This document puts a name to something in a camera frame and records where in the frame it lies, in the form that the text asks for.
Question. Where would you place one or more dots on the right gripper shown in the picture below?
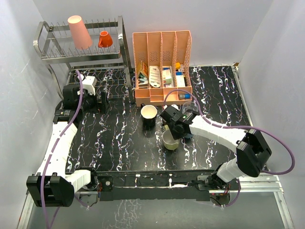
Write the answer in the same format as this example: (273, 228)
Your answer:
(177, 136)

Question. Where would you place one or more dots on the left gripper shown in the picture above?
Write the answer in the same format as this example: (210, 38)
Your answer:
(86, 94)

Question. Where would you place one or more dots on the light green mug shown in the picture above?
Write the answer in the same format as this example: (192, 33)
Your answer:
(168, 140)

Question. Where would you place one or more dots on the clear faceted glass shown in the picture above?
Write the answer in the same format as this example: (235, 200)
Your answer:
(189, 106)

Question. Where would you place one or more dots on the black mug white inside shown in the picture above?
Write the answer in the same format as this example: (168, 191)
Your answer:
(148, 114)

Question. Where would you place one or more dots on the orange ceramic mug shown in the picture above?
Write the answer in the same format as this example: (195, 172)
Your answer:
(105, 40)

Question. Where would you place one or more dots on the tall pink cup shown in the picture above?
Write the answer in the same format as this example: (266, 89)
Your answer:
(79, 33)

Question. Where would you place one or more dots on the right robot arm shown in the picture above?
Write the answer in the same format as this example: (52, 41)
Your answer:
(251, 149)

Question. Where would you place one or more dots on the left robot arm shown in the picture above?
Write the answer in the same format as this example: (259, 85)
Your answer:
(51, 186)

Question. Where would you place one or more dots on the steel two-tier dish rack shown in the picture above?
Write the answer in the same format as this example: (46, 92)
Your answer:
(111, 66)

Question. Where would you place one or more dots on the blue capped small bottle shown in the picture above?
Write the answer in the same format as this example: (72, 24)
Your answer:
(184, 96)

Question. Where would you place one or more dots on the blue white box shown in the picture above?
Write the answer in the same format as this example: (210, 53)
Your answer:
(180, 79)

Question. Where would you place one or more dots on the green white medicine box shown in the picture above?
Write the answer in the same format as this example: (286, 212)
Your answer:
(167, 76)

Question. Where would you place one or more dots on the orange booklet stack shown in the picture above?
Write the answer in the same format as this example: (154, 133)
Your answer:
(142, 69)

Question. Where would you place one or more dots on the white barcode card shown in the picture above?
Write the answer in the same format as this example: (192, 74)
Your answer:
(154, 76)

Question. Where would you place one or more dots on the yellow capped bottle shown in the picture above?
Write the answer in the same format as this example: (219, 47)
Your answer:
(177, 65)

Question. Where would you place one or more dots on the peach plastic desk organizer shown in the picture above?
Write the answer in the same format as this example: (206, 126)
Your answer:
(163, 49)

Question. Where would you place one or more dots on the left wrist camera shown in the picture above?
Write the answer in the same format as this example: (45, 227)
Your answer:
(89, 83)

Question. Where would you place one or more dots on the aluminium rail frame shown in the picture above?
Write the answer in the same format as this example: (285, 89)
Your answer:
(163, 201)

